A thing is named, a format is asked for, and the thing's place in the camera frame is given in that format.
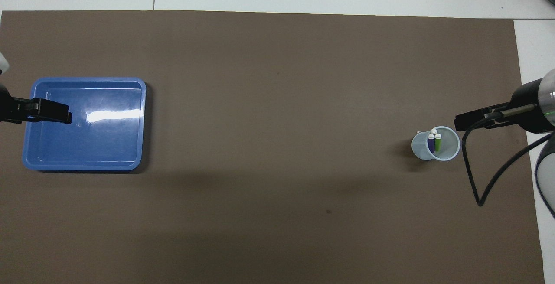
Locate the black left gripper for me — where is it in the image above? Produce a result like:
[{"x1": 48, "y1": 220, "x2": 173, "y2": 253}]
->
[{"x1": 0, "y1": 84, "x2": 72, "y2": 124}]

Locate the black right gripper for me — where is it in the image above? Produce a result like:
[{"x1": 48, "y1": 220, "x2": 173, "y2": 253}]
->
[{"x1": 454, "y1": 78, "x2": 555, "y2": 134}]

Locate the blue plastic tray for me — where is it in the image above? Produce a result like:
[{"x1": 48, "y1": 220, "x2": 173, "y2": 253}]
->
[{"x1": 22, "y1": 77, "x2": 147, "y2": 172}]

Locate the translucent plastic cup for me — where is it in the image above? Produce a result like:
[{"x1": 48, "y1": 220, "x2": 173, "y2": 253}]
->
[{"x1": 411, "y1": 126, "x2": 460, "y2": 162}]

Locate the brown table mat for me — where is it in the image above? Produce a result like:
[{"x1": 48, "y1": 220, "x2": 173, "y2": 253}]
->
[{"x1": 0, "y1": 10, "x2": 545, "y2": 284}]

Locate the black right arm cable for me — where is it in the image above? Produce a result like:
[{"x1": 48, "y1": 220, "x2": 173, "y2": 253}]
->
[{"x1": 462, "y1": 104, "x2": 555, "y2": 207}]

